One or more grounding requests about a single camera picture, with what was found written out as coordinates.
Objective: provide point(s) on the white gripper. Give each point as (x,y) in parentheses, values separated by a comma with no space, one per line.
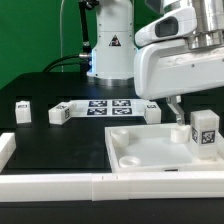
(181,52)

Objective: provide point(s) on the white square tabletop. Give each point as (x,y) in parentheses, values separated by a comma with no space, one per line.
(157,148)

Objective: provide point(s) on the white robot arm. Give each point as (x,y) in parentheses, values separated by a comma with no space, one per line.
(112,59)

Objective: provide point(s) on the white base tag plate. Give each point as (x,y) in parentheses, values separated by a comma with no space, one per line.
(108,107)

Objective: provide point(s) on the white front fence wall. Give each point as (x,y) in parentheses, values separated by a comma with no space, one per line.
(109,186)

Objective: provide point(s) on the white fence wall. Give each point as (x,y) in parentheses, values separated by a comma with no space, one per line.
(109,186)
(7,148)

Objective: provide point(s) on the white left fence wall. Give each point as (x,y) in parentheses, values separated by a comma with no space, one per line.
(7,148)

